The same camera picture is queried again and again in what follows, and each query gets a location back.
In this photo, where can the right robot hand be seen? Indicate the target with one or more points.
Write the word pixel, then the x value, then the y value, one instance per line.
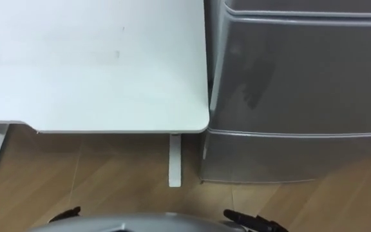
pixel 256 224

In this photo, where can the robot body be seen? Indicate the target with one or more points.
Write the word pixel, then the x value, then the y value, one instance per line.
pixel 140 224

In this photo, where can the white desk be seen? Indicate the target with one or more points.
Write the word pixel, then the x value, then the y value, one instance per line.
pixel 92 64

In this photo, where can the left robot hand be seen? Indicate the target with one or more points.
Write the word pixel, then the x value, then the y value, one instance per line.
pixel 66 214

